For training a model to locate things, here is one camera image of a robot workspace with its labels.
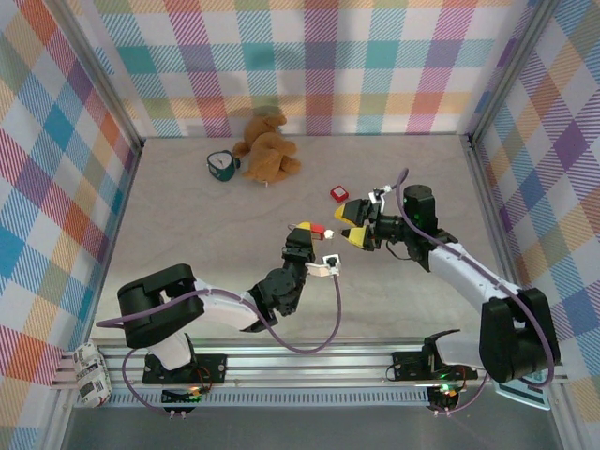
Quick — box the red safety padlock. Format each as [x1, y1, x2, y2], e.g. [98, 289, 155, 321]
[288, 222, 326, 242]

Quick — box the brown teddy bear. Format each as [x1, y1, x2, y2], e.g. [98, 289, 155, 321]
[232, 112, 303, 186]

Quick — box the teal alarm clock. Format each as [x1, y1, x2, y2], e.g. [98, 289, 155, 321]
[205, 149, 242, 183]

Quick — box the white labelled package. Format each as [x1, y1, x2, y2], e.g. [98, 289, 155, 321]
[72, 343, 113, 408]

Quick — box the blue white card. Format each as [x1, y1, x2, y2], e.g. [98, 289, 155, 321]
[491, 372, 549, 413]

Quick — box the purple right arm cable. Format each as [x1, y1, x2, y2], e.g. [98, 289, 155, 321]
[387, 168, 557, 418]

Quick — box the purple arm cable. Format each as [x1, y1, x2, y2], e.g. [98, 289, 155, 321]
[387, 168, 557, 418]
[96, 274, 343, 418]

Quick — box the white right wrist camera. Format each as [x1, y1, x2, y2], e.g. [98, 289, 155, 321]
[367, 185, 394, 205]

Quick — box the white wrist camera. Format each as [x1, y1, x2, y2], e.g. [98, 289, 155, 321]
[367, 185, 394, 205]
[304, 252, 342, 278]

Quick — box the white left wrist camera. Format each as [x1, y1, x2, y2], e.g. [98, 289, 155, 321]
[304, 252, 342, 278]

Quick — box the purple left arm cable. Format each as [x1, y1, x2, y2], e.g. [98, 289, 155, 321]
[96, 274, 343, 418]

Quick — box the aluminium arm base rail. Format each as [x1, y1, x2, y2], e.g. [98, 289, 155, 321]
[91, 337, 493, 390]

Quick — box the aluminium frame rail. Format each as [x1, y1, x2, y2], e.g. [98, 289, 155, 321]
[461, 134, 538, 324]
[86, 140, 145, 341]

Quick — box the slotted grey cable duct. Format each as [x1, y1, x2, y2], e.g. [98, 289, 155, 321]
[77, 388, 432, 410]

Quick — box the aluminium frame post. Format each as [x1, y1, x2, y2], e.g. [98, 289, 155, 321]
[46, 0, 144, 151]
[466, 0, 566, 144]

